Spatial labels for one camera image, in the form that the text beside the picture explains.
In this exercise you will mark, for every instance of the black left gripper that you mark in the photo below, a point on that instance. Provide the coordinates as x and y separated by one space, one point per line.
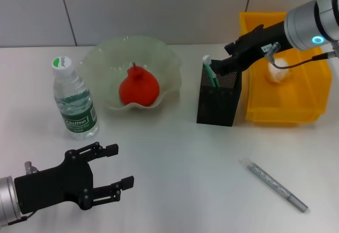
50 188

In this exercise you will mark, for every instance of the pale green wavy fruit bowl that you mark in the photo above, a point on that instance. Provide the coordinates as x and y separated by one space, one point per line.
106 58

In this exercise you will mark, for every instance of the green white toothbrush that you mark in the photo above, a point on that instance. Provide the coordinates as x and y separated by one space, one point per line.
212 74

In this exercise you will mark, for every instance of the black mesh pen holder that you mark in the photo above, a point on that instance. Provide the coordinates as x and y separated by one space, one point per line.
217 108

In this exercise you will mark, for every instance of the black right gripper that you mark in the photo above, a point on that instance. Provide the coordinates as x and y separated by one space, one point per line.
259 45

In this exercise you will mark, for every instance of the clear green label water bottle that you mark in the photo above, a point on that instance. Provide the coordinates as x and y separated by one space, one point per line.
76 111

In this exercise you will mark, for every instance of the yellow plastic storage bin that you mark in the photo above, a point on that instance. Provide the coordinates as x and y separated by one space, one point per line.
291 103

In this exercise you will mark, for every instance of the orange red toy fruit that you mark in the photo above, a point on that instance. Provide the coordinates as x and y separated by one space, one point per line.
140 87

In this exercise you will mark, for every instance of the white paper ball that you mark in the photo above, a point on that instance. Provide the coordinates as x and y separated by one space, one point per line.
278 71

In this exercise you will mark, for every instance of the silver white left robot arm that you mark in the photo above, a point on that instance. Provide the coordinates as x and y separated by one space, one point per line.
6 198

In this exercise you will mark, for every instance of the silver glitter pen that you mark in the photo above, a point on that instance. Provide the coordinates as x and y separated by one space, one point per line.
275 185

